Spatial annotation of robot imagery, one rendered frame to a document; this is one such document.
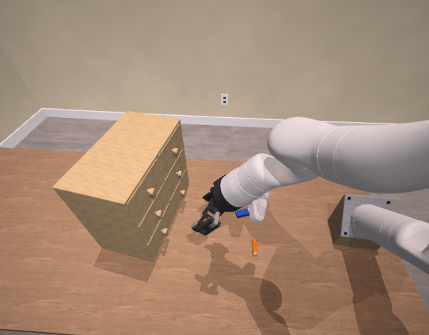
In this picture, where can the blue and white eraser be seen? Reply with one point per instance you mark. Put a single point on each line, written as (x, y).
(242, 212)

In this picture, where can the small wooden chest of drawers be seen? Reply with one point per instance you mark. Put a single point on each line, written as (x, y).
(97, 188)

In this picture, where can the orange aa battery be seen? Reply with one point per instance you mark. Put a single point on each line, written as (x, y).
(254, 246)

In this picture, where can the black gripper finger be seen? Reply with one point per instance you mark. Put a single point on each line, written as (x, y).
(209, 194)
(210, 224)

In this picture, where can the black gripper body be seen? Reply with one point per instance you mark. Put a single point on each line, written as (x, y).
(220, 204)

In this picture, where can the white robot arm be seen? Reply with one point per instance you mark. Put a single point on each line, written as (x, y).
(392, 158)

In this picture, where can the brown wooden drawer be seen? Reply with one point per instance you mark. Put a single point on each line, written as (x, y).
(153, 214)
(179, 192)
(175, 173)
(170, 150)
(160, 231)
(145, 192)

